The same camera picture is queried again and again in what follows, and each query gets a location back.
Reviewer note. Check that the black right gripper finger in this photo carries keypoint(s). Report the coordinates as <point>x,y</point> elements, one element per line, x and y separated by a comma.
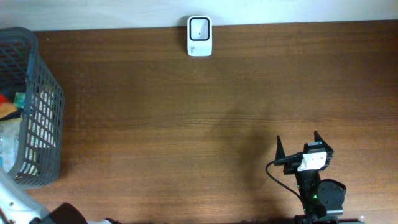
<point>280,154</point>
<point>318,138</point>

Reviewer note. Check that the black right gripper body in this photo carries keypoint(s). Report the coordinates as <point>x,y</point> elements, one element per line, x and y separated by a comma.
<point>290,167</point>

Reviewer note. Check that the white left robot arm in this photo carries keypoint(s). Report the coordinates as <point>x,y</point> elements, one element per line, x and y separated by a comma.
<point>17,207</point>

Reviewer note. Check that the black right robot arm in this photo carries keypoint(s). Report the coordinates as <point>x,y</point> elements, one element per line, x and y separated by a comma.
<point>322,200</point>

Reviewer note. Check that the white barcode scanner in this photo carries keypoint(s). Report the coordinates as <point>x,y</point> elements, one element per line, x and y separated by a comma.
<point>199,36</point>

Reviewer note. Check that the red yellow item in basket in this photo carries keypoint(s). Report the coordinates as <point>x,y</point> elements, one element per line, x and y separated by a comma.
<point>6,107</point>

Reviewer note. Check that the green packet in basket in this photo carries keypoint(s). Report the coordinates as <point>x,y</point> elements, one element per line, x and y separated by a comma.
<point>19,100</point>

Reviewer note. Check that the grey plastic mesh basket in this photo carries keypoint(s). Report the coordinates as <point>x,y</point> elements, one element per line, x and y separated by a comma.
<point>39,120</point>

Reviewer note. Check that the clear plastic bag in basket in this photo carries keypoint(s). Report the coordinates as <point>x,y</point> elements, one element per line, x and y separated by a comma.
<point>10,130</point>

